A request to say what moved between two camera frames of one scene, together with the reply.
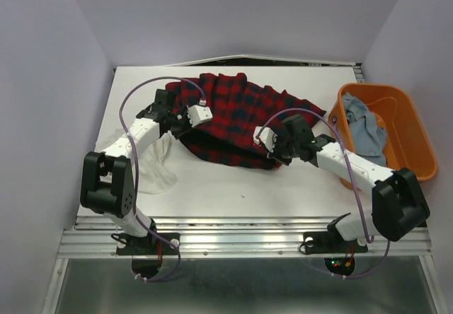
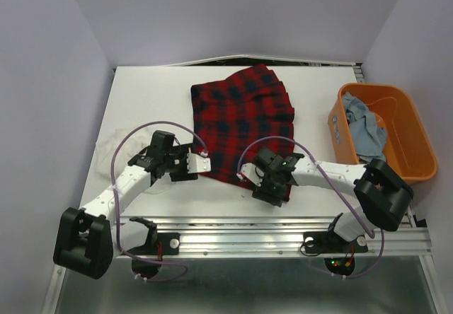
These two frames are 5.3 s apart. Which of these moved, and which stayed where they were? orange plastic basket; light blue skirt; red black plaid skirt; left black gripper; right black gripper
Moved: left black gripper; red black plaid skirt; right black gripper
Stayed: orange plastic basket; light blue skirt
